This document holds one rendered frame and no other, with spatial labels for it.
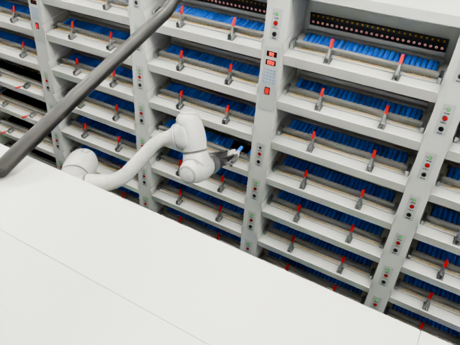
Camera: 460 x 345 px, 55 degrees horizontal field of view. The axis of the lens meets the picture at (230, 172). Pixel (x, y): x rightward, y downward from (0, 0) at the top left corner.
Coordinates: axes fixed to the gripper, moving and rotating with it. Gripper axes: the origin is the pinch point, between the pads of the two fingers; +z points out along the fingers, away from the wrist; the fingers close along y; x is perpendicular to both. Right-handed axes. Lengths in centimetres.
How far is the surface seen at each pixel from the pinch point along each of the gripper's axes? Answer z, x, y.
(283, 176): 11.0, 6.3, -23.4
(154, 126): 11, 4, 54
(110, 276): -148, -33, -53
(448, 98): -8, -49, -80
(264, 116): -0.5, -21.7, -11.3
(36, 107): 21, 23, 156
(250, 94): -2.3, -29.7, -3.4
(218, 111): 9.1, -14.9, 16.4
